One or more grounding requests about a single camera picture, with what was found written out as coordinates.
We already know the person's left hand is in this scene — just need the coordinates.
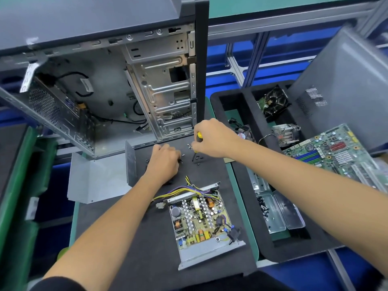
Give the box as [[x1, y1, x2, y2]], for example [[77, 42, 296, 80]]
[[142, 144, 182, 186]]

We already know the person's right hand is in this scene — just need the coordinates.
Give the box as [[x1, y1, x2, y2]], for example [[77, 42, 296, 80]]
[[192, 118, 244, 159]]

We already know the yellow black handled screwdriver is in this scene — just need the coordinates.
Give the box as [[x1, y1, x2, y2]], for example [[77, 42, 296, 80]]
[[192, 131, 204, 162]]

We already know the black square fan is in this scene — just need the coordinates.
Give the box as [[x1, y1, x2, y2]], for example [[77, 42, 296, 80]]
[[145, 157, 184, 186]]

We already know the person's left forearm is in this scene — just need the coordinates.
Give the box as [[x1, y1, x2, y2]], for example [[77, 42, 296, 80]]
[[42, 175, 170, 285]]

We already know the person's right forearm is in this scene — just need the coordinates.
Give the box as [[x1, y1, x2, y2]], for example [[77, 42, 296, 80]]
[[224, 139, 388, 268]]

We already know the small black cooling fan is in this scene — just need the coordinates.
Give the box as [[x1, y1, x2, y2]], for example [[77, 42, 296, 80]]
[[233, 124, 255, 143]]

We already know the black foam tray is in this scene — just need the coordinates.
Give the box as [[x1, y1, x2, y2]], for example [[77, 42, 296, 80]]
[[210, 80, 347, 264]]

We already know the bent grey metal cover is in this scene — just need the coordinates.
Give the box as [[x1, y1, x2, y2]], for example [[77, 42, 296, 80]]
[[67, 140, 137, 205]]

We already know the open power supply unit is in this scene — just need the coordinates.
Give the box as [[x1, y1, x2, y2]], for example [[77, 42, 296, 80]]
[[152, 176, 246, 271]]

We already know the hard disk drive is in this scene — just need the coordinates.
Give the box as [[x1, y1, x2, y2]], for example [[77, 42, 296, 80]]
[[257, 86, 289, 120]]

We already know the silver finned heatsink cooler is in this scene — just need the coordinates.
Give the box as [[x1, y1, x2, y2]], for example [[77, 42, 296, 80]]
[[271, 123, 301, 148]]

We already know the black work mat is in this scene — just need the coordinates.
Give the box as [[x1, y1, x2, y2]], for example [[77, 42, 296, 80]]
[[70, 139, 259, 278]]

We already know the heap of black screws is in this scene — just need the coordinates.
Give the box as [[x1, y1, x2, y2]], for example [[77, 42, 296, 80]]
[[257, 195, 272, 231]]

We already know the open grey computer case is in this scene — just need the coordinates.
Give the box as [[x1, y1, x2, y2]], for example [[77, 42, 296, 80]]
[[0, 0, 210, 158]]

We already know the clear plastic screw box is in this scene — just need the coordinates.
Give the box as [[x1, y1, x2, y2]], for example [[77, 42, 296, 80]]
[[255, 191, 306, 234]]

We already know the green motherboard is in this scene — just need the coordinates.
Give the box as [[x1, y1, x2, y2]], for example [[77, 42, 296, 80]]
[[282, 123, 388, 194]]

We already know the grey perforated case side panel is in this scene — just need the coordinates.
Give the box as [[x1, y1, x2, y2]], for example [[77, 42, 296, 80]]
[[286, 25, 388, 155]]

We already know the green plastic crate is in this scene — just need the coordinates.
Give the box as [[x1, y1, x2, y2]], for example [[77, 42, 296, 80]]
[[0, 124, 59, 291]]

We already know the silver metal bracket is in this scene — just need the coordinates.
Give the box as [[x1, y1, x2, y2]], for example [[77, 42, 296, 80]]
[[248, 169, 273, 193]]

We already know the black internal cable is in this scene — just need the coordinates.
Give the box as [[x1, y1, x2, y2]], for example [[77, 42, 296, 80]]
[[55, 71, 149, 124]]

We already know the aluminium profile frame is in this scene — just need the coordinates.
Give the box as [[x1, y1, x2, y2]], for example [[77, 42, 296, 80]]
[[207, 0, 388, 88]]

